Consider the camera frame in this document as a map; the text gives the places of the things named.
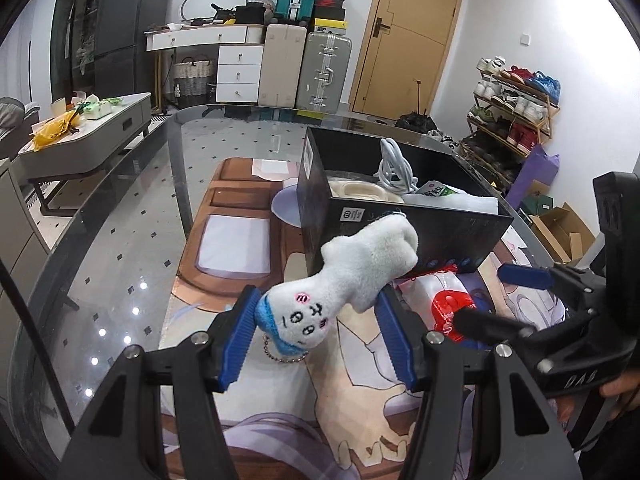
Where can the open cardboard box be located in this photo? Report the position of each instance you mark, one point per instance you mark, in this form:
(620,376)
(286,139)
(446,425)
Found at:
(563,233)

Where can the wooden shoe rack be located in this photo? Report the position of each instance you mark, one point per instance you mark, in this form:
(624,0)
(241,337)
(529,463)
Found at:
(511,116)

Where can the grey sofa with clothes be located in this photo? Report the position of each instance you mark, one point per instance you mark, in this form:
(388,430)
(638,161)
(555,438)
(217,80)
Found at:
(16,121)

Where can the green white snack packet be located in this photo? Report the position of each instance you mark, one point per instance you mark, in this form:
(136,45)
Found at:
(438,189)

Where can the grey coffee table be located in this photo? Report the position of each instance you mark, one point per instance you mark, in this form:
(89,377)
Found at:
(85,152)

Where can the purple bag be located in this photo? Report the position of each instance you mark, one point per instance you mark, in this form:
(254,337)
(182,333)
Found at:
(539,167)

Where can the oval mirror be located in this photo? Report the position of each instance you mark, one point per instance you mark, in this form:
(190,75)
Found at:
(208,10)

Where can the silver suitcase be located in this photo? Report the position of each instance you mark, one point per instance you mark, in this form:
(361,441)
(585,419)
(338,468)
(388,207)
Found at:
(323,73)

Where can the red white snack packet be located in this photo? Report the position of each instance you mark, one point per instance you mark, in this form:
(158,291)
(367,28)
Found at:
(437,297)

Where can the white desk with drawers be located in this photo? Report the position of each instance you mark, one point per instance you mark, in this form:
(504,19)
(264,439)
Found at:
(235,49)

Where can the woven laundry basket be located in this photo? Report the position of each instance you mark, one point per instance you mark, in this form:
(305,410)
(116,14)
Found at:
(193,79)

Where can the dark glass display cabinet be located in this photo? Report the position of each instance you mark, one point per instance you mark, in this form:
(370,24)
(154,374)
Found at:
(73,43)

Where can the beige suitcase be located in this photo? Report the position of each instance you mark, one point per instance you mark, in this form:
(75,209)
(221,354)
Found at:
(281,63)

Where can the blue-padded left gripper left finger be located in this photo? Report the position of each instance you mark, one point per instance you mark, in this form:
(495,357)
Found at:
(206,363)

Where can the white foam block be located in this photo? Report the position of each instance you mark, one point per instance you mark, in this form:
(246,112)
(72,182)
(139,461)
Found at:
(456,201)

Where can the black umbrella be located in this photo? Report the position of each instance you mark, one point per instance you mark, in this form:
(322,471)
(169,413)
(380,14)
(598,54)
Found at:
(417,121)

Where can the black refrigerator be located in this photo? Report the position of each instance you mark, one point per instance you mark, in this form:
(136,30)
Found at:
(122,65)

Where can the yellow plastic bag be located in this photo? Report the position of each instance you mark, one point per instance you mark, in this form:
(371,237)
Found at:
(55,129)

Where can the person's right hand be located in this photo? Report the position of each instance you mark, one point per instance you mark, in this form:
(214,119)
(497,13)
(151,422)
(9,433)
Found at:
(626,388)

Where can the stack of shoe boxes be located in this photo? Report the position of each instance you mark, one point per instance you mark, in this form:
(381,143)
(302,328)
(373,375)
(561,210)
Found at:
(330,16)

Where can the grey side cabinet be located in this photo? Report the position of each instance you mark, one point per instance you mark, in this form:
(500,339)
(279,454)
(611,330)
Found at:
(24,253)

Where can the wooden door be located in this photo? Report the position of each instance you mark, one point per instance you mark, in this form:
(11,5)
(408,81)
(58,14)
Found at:
(404,51)

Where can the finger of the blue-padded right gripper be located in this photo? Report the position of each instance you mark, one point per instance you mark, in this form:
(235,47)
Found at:
(530,277)
(543,352)

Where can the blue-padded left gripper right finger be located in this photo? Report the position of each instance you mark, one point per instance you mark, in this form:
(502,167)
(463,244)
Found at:
(426,362)

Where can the white plush toy blue hat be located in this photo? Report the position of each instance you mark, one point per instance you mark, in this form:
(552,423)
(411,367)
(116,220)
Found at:
(296,315)

